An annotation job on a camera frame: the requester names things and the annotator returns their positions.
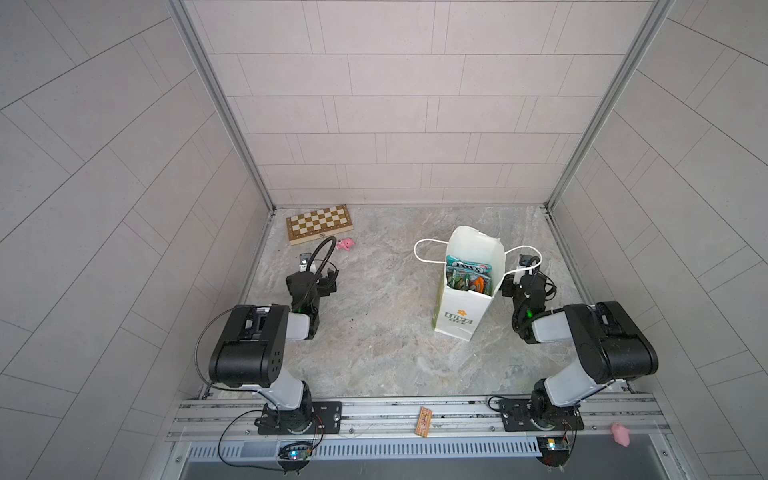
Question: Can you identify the white paper bag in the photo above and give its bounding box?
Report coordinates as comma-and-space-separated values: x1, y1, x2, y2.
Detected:
413, 226, 542, 341

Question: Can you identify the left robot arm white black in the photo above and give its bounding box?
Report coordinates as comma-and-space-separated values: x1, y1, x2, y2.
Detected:
205, 266, 338, 431

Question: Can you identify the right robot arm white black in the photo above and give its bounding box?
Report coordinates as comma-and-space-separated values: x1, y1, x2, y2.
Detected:
501, 270, 659, 430

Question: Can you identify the orange fruit candy bag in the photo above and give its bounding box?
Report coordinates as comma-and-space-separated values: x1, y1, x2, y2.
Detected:
446, 277, 492, 295

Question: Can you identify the small pink pig toy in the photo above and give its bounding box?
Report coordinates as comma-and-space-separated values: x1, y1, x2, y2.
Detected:
336, 238, 355, 251

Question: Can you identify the wooden chessboard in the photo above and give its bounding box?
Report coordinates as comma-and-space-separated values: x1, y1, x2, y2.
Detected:
286, 204, 354, 245

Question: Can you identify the right controller board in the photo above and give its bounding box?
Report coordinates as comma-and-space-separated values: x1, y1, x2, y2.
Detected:
536, 437, 572, 468

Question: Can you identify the left controller board with LED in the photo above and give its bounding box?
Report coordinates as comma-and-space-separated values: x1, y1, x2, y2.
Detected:
277, 441, 314, 474

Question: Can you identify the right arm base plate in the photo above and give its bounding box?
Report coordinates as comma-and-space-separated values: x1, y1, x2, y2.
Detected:
493, 398, 584, 432

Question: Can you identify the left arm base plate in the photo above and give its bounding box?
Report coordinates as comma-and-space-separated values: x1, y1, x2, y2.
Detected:
254, 401, 343, 435

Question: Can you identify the black cable left base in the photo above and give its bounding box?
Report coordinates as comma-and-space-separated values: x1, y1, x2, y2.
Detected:
217, 409, 283, 473

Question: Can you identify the aluminium front rail frame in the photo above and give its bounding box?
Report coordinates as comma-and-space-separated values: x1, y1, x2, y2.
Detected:
164, 393, 671, 441

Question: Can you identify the pink pig toy on rail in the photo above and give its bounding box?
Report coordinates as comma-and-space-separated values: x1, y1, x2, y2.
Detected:
610, 423, 631, 448

